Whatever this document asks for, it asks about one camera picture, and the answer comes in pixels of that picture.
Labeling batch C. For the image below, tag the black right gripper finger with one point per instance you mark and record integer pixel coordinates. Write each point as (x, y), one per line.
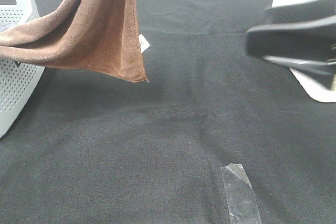
(308, 47)
(302, 12)

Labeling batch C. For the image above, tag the brown microfibre towel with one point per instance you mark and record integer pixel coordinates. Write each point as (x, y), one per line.
(97, 35)

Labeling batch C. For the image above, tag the white towel care label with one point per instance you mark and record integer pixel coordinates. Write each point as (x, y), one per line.
(144, 44)

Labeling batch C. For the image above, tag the clear adhesive tape strip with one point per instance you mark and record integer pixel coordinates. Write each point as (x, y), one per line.
(241, 200)

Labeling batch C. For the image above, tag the black table cloth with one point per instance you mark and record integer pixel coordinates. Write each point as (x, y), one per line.
(90, 148)

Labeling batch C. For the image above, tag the grey perforated laundry basket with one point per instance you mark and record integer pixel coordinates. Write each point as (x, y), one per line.
(18, 80)

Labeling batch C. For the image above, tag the grey cloth in basket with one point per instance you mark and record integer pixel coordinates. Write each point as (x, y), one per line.
(5, 26)

